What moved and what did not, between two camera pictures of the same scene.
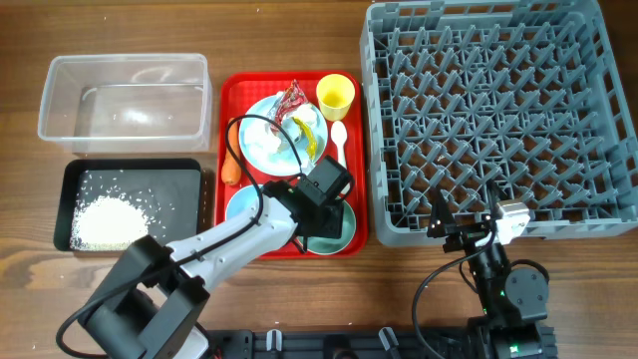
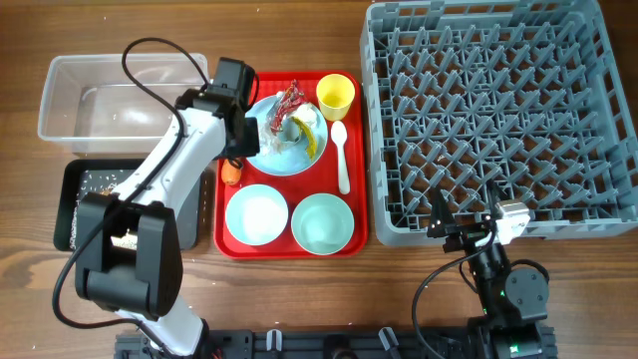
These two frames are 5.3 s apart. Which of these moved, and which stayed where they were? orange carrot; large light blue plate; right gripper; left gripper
Moved: left gripper
Stayed: large light blue plate; right gripper; orange carrot
